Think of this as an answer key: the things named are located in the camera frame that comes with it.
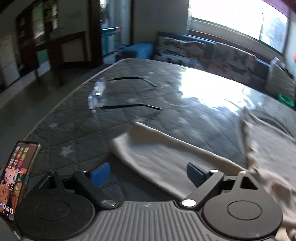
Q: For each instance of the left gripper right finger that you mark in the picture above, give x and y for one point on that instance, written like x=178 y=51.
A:
x=205 y=184

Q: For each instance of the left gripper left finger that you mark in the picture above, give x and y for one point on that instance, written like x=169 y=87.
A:
x=88 y=184

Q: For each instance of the cream white shirt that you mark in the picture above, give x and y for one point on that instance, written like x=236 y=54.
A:
x=268 y=151

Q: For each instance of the grey quilted star tablecloth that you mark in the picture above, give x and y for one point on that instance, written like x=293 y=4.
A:
x=197 y=107

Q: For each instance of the smartphone with lit screen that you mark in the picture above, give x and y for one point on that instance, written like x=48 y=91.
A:
x=15 y=176

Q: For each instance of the clear glasses black temples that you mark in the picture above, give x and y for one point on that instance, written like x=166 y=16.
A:
x=116 y=93

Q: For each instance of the green object on sofa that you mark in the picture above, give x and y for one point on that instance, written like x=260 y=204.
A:
x=285 y=100

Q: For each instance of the butterfly cushion right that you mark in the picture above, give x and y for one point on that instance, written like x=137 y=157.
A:
x=232 y=63

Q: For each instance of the butterfly cushion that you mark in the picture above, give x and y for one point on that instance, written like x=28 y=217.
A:
x=181 y=52
x=232 y=63

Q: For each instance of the white grey pillow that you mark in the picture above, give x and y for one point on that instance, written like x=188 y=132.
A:
x=278 y=80

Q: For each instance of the butterfly cushion left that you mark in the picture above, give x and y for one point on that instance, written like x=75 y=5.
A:
x=181 y=52

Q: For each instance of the blue sofa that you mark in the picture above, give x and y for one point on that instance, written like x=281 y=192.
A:
x=146 y=50

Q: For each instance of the teal blue cabinet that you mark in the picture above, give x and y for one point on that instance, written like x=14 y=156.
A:
x=110 y=39

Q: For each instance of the dark wooden cabinet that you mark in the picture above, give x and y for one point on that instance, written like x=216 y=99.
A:
x=61 y=28

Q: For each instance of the window with frame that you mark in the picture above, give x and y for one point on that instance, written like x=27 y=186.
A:
x=264 y=21

